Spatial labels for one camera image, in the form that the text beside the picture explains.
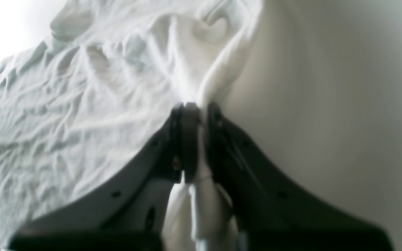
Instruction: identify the white printed T-shirt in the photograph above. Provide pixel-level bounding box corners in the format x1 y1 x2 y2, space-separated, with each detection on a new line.
0 0 265 251

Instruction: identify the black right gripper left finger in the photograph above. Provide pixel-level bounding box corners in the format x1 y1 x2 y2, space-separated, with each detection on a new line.
8 103 199 251

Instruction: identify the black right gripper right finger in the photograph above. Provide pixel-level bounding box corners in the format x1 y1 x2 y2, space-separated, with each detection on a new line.
207 103 393 251

